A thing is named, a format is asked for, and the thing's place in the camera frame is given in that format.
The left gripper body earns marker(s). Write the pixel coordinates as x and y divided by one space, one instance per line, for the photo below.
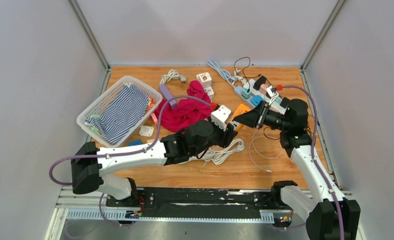
221 138

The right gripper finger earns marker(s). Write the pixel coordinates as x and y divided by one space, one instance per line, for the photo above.
250 119
262 108

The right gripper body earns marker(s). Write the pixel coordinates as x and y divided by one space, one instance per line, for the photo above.
273 119

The purple USB power strip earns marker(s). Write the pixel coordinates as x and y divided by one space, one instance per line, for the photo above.
167 95

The white cube socket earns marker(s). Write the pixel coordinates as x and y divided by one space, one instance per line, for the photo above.
205 79

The white USB charger plug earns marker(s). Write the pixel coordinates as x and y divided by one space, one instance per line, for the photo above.
146 131

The blue cube adapter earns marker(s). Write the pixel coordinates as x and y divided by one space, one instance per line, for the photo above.
135 142

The pink square plug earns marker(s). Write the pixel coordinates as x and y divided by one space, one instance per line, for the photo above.
154 118

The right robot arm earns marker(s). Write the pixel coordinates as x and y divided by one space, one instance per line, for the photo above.
327 214

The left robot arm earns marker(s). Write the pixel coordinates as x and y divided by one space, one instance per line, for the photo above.
92 168

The cyan square plug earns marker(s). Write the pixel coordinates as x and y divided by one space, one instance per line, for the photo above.
255 100

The white long power strip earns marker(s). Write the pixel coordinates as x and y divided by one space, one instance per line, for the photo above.
280 105

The light blue power strip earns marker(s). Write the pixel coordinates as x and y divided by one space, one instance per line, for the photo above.
246 95

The magenta cloth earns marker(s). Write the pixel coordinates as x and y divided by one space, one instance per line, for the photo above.
188 111

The white travel adapter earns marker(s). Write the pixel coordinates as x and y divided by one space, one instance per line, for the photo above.
210 92

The blue striped cloth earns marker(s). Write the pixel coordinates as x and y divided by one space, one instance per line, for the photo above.
121 115

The white plastic basket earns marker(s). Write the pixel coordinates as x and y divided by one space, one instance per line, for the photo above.
99 105

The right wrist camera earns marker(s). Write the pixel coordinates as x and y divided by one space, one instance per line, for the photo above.
272 94

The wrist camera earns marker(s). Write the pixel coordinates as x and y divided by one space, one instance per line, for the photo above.
221 116
272 94

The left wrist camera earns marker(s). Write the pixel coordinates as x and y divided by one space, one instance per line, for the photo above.
221 116

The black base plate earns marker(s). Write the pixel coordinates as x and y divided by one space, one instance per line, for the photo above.
201 203

